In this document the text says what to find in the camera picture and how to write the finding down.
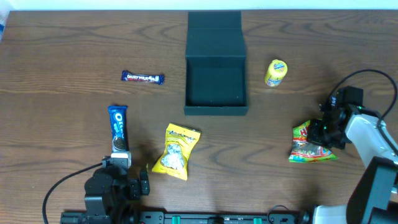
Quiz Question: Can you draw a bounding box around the green Haribo gummy bag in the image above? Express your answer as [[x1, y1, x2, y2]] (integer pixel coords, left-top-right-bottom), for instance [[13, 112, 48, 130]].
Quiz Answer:
[[289, 120, 338, 163]]

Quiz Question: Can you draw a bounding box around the yellow snack bag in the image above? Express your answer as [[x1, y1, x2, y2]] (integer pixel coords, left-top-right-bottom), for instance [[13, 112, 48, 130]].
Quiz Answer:
[[152, 123, 201, 180]]

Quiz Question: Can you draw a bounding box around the blue Oreo cookie pack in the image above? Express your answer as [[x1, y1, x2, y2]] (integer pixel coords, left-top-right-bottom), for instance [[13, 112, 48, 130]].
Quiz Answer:
[[108, 105, 127, 152]]

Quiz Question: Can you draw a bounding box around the Dairy Milk chocolate bar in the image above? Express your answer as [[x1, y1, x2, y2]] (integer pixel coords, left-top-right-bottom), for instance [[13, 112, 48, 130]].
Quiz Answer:
[[121, 70, 164, 85]]

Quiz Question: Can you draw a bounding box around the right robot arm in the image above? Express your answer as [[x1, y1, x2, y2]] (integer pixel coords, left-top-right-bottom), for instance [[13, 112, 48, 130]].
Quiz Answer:
[[308, 105, 397, 223]]

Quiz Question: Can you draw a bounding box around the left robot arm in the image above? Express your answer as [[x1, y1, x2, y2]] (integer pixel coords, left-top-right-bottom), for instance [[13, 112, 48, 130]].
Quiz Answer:
[[60, 165, 150, 224]]

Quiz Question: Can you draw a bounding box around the yellow candy bottle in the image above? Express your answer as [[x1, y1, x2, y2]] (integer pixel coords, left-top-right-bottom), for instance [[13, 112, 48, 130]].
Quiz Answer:
[[264, 59, 288, 87]]

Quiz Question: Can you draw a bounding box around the dark green open box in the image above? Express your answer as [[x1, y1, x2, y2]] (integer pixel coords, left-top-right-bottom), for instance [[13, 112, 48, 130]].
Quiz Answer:
[[184, 11, 248, 116]]

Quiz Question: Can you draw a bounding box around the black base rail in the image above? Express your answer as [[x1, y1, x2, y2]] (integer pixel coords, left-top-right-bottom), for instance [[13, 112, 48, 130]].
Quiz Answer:
[[60, 212, 310, 224]]

